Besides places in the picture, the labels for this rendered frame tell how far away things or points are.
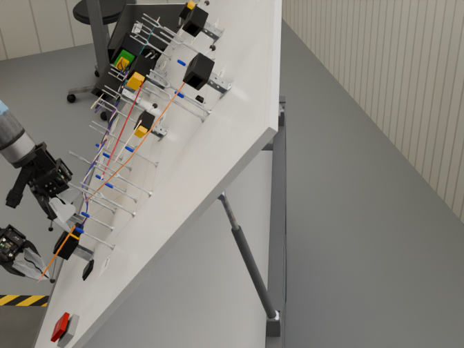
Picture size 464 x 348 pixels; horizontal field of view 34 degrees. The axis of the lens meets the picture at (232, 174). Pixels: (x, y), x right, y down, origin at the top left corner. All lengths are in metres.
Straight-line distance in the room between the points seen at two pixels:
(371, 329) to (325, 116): 1.54
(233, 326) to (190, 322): 0.12
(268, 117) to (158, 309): 1.01
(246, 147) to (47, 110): 3.35
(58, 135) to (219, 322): 2.43
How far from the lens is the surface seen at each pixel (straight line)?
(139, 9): 2.94
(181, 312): 2.12
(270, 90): 1.31
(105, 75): 2.39
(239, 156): 1.27
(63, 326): 1.70
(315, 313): 3.17
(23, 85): 4.85
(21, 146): 1.75
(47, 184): 1.79
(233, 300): 2.14
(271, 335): 1.79
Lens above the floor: 2.37
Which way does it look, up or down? 38 degrees down
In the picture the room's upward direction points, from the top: 3 degrees counter-clockwise
